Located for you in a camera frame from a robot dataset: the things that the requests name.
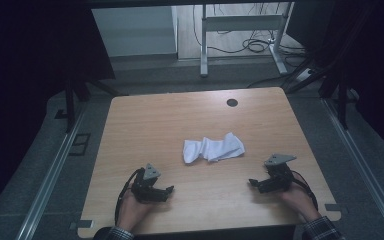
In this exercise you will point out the person's left hand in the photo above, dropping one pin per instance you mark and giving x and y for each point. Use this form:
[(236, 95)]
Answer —
[(131, 210)]

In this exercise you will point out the black stand legs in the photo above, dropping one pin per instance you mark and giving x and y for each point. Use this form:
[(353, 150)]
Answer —
[(342, 106), (70, 106)]

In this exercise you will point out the white sock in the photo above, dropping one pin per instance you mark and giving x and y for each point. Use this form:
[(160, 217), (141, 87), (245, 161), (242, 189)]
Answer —
[(213, 148)]

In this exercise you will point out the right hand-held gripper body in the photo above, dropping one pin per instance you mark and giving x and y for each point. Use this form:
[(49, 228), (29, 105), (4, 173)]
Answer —
[(280, 173)]

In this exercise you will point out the white wall panel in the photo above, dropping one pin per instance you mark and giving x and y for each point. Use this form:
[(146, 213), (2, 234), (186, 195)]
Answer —
[(133, 31)]

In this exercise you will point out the aluminium floor rail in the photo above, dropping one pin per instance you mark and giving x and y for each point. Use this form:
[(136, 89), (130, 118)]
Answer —
[(51, 176), (363, 166)]

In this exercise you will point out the black round table grommet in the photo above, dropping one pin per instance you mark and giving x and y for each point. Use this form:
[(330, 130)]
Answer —
[(232, 102)]

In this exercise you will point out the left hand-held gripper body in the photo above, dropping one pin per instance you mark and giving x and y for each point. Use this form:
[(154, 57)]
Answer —
[(146, 181)]

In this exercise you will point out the grey tape strip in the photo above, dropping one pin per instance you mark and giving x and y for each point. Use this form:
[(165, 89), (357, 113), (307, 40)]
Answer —
[(81, 224)]

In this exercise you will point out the white metal desk frame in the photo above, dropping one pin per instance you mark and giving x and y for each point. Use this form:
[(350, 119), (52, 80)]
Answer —
[(240, 22)]

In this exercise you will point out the person's right hand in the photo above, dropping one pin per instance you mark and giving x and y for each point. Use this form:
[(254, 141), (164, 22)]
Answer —
[(298, 200)]

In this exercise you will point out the dark curtain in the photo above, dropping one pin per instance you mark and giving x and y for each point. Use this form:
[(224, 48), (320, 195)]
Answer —
[(23, 66), (376, 60)]

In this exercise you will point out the white power strip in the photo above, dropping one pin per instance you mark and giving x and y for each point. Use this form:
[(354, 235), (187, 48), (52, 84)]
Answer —
[(304, 75)]

